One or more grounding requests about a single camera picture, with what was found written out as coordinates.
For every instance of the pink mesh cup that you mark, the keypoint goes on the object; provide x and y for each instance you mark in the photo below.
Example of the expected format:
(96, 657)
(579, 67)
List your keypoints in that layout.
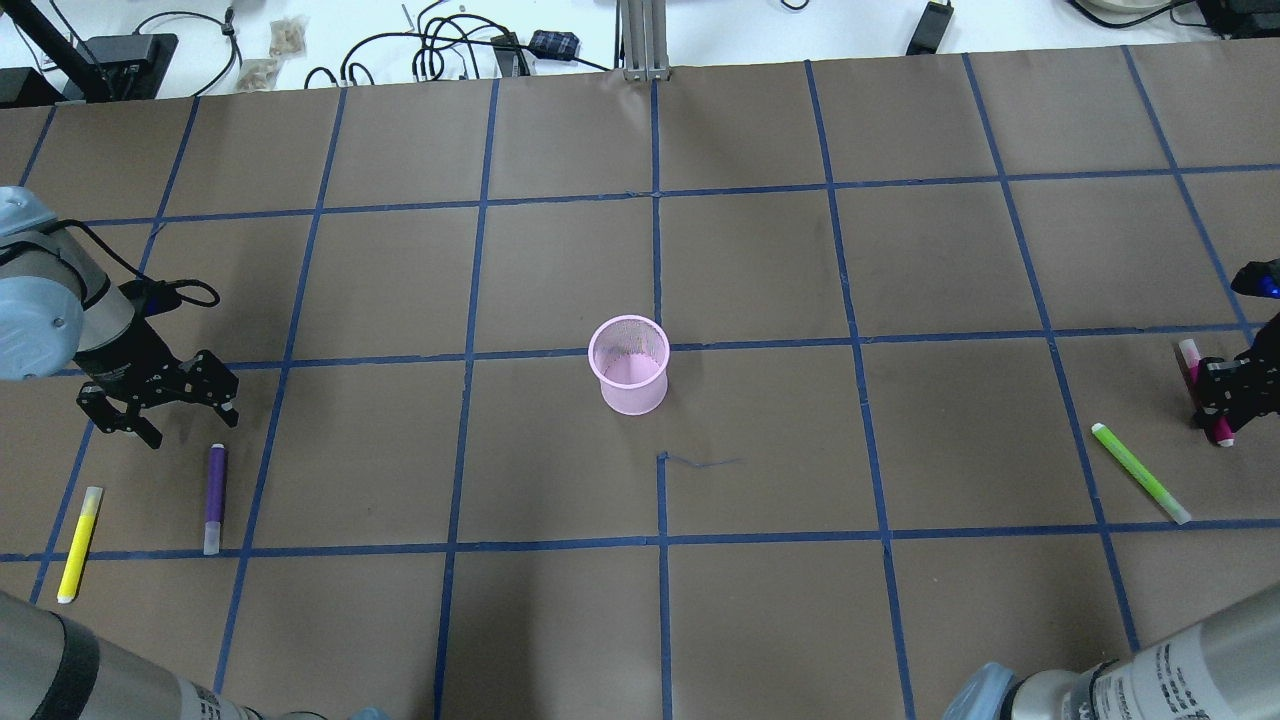
(629, 355)

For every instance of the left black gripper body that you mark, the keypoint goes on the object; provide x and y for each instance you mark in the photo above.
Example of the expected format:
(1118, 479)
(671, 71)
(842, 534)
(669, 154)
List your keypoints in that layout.
(128, 352)

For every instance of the yellow highlighter pen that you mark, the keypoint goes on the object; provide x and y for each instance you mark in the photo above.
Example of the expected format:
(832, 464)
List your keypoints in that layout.
(77, 555)

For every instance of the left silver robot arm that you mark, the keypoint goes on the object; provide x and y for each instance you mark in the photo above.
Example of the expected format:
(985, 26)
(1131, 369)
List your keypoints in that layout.
(61, 308)

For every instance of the black power adapter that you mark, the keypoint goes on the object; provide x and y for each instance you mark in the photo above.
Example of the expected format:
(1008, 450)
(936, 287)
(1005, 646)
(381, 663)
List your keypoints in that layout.
(930, 29)

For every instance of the pink highlighter pen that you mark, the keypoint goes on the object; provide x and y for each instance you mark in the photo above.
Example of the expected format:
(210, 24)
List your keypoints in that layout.
(1214, 425)

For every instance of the snack bag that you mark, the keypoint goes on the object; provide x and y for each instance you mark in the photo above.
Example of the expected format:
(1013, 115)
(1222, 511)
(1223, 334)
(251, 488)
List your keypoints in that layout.
(257, 75)
(288, 37)

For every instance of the aluminium frame post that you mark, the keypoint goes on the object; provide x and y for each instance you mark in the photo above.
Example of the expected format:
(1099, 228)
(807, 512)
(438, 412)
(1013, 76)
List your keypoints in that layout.
(642, 40)

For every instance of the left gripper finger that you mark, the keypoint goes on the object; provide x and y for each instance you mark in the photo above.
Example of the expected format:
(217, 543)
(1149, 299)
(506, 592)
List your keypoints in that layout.
(107, 417)
(215, 385)

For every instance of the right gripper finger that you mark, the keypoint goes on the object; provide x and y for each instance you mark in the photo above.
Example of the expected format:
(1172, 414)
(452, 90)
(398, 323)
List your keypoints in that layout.
(1216, 393)

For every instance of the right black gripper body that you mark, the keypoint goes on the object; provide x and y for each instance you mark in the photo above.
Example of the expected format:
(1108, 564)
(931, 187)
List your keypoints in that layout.
(1262, 385)

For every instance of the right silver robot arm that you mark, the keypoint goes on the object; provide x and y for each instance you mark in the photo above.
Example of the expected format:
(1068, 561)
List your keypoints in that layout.
(1222, 667)

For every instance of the purple highlighter pen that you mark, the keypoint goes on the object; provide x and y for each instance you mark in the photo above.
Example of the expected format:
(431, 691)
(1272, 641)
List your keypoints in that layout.
(216, 486)

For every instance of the blue usb hub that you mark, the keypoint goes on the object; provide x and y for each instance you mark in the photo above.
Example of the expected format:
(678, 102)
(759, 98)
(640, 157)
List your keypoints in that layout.
(554, 45)

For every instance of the green highlighter pen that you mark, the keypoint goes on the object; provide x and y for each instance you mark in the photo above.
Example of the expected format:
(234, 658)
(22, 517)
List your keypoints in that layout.
(1140, 474)

